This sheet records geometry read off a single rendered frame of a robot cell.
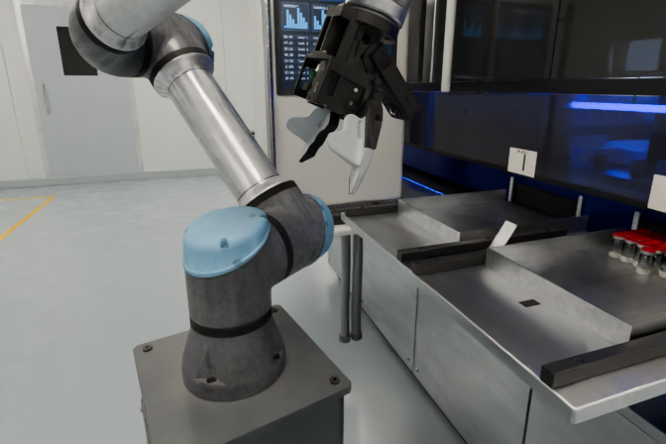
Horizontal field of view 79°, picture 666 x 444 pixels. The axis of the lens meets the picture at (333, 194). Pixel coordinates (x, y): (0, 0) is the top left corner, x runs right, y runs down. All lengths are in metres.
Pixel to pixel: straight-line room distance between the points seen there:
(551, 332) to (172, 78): 0.70
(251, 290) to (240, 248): 0.06
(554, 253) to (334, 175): 0.73
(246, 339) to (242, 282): 0.08
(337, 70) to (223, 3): 5.45
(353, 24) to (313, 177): 0.88
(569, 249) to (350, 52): 0.61
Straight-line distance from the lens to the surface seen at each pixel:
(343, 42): 0.49
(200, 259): 0.54
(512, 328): 0.62
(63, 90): 5.96
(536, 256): 0.86
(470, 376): 1.42
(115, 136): 5.89
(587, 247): 0.95
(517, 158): 1.08
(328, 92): 0.48
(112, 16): 0.66
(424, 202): 1.08
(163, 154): 5.87
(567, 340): 0.63
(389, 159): 1.41
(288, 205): 0.64
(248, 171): 0.67
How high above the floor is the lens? 1.19
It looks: 15 degrees down
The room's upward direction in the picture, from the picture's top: straight up
